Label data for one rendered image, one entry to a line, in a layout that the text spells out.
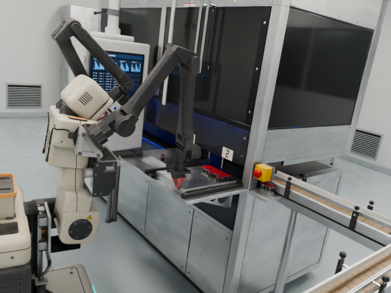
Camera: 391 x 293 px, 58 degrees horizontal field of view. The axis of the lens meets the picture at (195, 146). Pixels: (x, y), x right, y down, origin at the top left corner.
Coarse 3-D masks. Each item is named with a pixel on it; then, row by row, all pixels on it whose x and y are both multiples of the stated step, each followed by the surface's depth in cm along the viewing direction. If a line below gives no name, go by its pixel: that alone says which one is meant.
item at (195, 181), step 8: (192, 168) 200; (200, 168) 204; (160, 176) 183; (168, 176) 189; (192, 176) 194; (200, 176) 195; (168, 184) 177; (184, 184) 181; (192, 184) 182; (200, 184) 183; (208, 184) 185; (216, 184) 178; (224, 184) 182; (184, 192) 166
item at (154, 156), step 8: (144, 152) 216; (152, 152) 222; (160, 152) 225; (168, 152) 229; (152, 160) 209; (160, 160) 202; (168, 160) 215; (192, 160) 210; (200, 160) 214; (208, 160) 218
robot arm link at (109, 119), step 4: (116, 112) 140; (120, 112) 140; (108, 116) 138; (112, 116) 139; (116, 116) 138; (120, 116) 137; (104, 120) 137; (108, 120) 136; (112, 120) 135; (108, 124) 135; (112, 124) 136; (112, 128) 136
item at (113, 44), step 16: (96, 32) 220; (80, 48) 210; (112, 48) 222; (128, 48) 230; (144, 48) 238; (96, 64) 218; (128, 64) 233; (144, 64) 242; (96, 80) 221; (112, 80) 228; (112, 144) 242; (128, 144) 251
